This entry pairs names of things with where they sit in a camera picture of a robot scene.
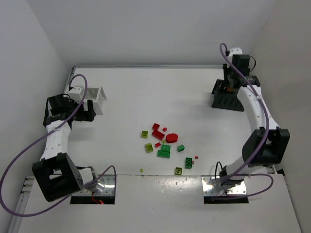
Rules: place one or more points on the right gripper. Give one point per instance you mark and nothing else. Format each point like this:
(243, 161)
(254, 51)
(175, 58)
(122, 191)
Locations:
(225, 90)

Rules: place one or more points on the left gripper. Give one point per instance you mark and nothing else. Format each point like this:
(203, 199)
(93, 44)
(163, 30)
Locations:
(85, 114)

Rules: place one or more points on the green lego plate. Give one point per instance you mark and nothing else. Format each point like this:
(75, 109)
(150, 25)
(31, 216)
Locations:
(163, 154)

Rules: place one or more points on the small dark green lego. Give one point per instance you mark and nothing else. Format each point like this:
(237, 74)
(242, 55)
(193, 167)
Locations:
(180, 148)

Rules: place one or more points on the green square lego brick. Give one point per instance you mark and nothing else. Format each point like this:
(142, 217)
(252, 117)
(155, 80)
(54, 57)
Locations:
(165, 147)

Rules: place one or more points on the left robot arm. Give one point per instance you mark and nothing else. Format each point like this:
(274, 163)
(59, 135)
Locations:
(55, 172)

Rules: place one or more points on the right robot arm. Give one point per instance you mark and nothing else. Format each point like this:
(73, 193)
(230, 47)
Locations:
(268, 141)

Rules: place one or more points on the black container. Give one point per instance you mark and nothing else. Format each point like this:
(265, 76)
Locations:
(224, 99)

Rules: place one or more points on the white two-compartment container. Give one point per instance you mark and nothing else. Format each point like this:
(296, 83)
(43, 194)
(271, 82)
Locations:
(97, 95)

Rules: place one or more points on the lime lego brick upper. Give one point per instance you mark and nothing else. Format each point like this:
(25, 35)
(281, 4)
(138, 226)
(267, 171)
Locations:
(144, 134)

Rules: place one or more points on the lime lego brick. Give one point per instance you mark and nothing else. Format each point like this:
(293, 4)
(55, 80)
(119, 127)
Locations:
(144, 134)
(178, 171)
(149, 147)

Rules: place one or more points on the lime lego brick lower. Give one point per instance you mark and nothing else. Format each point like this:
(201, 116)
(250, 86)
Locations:
(149, 147)

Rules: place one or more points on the red long lego brick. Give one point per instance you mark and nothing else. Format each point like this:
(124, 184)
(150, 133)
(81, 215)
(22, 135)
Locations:
(157, 134)

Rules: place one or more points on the red oval lego piece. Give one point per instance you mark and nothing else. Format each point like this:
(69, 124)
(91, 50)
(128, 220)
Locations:
(171, 138)

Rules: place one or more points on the green lego brick with red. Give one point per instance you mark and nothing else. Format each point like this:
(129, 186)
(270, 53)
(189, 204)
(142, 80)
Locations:
(188, 163)

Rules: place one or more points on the lime lego brick front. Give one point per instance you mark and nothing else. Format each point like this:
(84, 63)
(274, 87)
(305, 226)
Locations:
(178, 171)

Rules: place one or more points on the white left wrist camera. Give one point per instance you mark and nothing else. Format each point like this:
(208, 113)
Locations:
(76, 93)

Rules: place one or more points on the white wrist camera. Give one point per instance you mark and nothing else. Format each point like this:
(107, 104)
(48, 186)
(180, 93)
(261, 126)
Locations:
(76, 93)
(230, 52)

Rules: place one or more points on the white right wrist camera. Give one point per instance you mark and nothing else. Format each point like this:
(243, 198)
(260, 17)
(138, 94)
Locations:
(230, 52)

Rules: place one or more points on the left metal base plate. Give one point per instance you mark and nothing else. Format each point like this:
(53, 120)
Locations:
(105, 187)

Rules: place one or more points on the metal base plate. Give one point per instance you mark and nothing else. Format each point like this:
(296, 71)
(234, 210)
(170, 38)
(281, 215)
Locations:
(213, 188)
(105, 187)

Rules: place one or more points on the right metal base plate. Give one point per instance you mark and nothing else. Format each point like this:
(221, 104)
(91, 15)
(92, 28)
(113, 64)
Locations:
(213, 188)

